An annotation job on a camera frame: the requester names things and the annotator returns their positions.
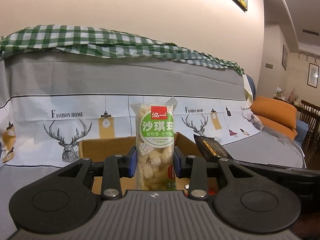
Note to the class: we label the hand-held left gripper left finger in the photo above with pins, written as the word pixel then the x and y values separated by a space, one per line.
pixel 132 163

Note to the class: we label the dark chocolate packet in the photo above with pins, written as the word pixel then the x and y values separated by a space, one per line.
pixel 212 148

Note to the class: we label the wall switch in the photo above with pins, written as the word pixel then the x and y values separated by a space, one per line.
pixel 269 66

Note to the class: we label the green checked cloth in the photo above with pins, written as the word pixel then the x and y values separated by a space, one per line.
pixel 75 40

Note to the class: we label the orange cushion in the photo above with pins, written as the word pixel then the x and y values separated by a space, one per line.
pixel 282 128
pixel 275 110

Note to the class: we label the green label snack packet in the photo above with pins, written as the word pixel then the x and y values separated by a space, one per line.
pixel 155 135

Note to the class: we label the ceiling air vent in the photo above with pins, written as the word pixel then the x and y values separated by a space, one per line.
pixel 310 32

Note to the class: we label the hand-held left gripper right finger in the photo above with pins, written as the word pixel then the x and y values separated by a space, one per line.
pixel 177 163

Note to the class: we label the wooden chair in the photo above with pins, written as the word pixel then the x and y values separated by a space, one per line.
pixel 310 115

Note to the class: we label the flower bouquet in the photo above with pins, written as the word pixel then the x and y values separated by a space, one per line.
pixel 292 95

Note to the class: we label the red snack packet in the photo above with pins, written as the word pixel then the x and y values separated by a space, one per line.
pixel 213 187

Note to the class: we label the cardboard box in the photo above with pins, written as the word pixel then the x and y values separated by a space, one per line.
pixel 105 147

